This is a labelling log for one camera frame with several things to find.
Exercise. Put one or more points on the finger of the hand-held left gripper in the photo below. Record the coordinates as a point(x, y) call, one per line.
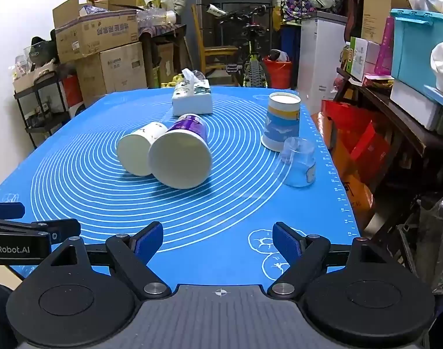
point(5, 210)
point(63, 229)

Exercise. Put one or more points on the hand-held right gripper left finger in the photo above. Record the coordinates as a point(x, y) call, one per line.
point(150, 243)

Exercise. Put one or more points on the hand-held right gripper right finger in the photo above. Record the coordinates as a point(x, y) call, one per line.
point(285, 241)

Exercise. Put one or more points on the purple paper cup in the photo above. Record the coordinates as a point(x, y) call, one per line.
point(179, 160)

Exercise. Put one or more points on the clear plastic cup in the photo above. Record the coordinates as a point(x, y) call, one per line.
point(297, 167)

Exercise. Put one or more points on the white paper cup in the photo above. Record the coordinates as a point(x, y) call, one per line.
point(134, 152)

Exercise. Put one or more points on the blue yellow paper cup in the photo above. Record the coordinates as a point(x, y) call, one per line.
point(281, 123)

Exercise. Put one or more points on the blue silicone mat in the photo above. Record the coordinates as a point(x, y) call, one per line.
point(225, 207)

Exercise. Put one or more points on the orange shopping bag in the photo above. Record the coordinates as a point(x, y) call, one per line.
point(354, 189)

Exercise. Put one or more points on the black metal shelf rack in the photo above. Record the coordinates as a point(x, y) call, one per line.
point(39, 129)

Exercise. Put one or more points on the red shopping bag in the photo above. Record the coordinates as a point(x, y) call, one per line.
point(356, 134)

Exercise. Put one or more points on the white tissue pack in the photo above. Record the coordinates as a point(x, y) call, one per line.
point(192, 101)

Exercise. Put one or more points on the clear plastic wrapped bundle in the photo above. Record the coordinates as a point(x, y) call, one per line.
point(437, 240)

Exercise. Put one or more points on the dark cap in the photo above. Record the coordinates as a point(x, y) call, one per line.
point(41, 51)

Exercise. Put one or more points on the red bucket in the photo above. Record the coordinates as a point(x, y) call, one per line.
point(278, 74)

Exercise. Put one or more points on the dark wooden side table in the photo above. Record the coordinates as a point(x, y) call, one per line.
point(392, 111)

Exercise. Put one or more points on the large plain cardboard box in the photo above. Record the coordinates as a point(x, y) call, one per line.
point(119, 67)

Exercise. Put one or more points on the black bicycle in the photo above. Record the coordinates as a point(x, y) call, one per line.
point(256, 69)

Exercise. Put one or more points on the white chest freezer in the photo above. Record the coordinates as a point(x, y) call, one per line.
point(316, 61)

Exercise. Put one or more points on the white flat box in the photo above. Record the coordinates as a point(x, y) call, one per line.
point(414, 103)

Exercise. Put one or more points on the printed open cardboard box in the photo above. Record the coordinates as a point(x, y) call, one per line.
point(98, 34)

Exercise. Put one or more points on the green white box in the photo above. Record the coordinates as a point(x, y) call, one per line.
point(359, 56)

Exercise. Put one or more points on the wooden chair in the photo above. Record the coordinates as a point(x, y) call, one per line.
point(215, 51)

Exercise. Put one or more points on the brown wooden table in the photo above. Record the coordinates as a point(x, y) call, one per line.
point(159, 31)

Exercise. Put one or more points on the pink box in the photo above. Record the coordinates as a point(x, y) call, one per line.
point(384, 49)

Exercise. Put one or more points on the teal plastic storage bin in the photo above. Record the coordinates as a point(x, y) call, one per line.
point(414, 54)

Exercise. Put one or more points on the floral cloth bag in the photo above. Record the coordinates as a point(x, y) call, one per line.
point(296, 2)

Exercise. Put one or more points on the tall cardboard box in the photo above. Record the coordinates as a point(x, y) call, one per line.
point(379, 3)

